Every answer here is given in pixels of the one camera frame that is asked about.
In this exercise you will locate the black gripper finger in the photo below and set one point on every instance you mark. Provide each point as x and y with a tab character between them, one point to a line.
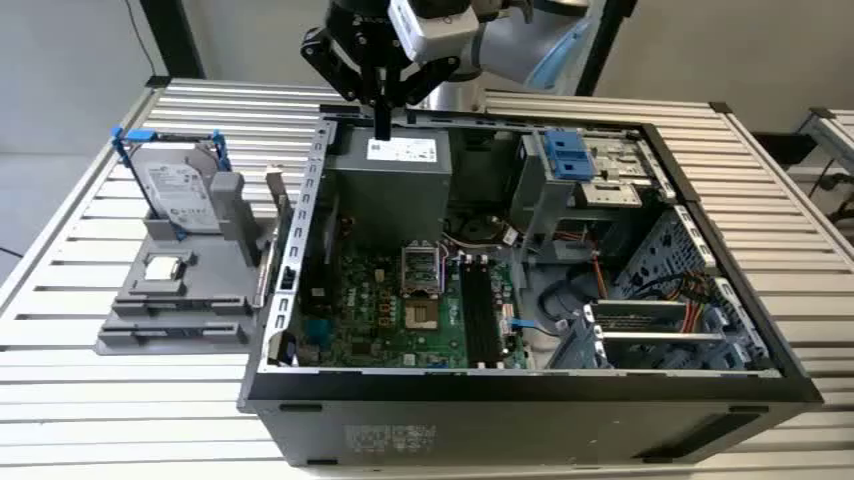
427	82
334	65

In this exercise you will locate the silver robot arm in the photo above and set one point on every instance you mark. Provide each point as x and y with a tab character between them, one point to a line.
507	40

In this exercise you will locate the black RAM slot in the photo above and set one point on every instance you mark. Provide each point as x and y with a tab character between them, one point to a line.
485	310
494	310
469	310
477	310

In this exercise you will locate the grey power supply unit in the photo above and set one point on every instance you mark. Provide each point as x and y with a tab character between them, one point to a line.
387	200

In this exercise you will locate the green graphics card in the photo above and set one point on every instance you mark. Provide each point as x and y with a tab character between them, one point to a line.
274	190

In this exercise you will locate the grey metal drive cage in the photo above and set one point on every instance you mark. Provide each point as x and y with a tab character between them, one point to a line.
534	200

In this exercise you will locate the black round case speaker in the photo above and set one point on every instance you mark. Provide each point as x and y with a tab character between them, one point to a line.
477	230

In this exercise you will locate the hard disk in blue carrier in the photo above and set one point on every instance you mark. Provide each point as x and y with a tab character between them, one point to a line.
174	185

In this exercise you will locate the black case fan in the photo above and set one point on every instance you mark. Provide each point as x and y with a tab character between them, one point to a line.
316	285

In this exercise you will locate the CPU socket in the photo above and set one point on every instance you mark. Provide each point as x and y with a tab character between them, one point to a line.
422	312

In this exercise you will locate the grey plastic parts rack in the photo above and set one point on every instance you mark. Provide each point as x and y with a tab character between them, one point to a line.
214	280

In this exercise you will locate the silver CPU chip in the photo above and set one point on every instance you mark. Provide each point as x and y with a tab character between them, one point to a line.
163	269

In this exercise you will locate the green motherboard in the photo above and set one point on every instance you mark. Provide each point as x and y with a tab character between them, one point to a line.
361	320

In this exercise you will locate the teal board connector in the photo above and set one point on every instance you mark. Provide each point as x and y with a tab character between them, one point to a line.
318	332

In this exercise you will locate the perforated metal disk bay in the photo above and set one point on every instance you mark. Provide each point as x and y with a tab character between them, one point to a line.
641	317

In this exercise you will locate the neighbouring metal slat table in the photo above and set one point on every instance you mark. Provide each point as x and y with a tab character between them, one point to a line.
830	135

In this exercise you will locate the black and grey PC case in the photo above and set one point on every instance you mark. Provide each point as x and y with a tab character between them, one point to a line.
534	430

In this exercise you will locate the black frame post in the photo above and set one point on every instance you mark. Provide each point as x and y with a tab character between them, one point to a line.
610	50
176	40

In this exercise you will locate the blue plastic drive bracket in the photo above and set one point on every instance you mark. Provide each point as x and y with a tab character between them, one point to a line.
567	155

